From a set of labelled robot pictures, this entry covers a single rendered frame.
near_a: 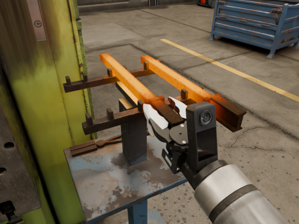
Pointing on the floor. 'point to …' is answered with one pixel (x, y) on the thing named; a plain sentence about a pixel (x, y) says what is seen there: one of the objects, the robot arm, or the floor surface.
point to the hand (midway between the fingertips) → (159, 101)
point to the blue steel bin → (258, 22)
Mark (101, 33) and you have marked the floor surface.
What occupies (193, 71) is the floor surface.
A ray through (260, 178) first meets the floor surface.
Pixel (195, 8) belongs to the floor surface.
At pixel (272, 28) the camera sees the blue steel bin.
